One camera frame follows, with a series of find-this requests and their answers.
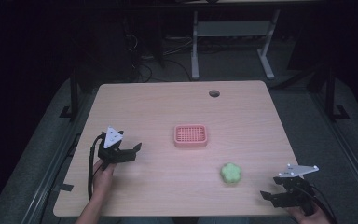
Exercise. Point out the person's left hand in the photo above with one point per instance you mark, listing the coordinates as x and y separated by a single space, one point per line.
103 179

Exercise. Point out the grey metal floor rail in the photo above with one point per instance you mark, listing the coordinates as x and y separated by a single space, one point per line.
54 161
345 146

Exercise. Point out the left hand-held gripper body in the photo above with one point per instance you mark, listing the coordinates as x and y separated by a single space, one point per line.
112 139

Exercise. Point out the black metal stand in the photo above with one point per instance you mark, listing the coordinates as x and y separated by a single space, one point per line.
73 96
331 93

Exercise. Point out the white metal desk frame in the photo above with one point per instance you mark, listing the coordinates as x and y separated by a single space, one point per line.
230 28

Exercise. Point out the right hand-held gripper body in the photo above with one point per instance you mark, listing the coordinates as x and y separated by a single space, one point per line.
297 186

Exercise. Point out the green flower-shaped soap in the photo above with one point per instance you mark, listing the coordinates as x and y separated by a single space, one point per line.
231 173

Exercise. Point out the person's right hand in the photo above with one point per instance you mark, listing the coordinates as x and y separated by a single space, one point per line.
307 218

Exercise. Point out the grey tape strip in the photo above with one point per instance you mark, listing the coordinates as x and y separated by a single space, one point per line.
64 187

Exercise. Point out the pink slotted soap dish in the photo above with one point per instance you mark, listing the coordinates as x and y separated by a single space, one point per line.
190 135

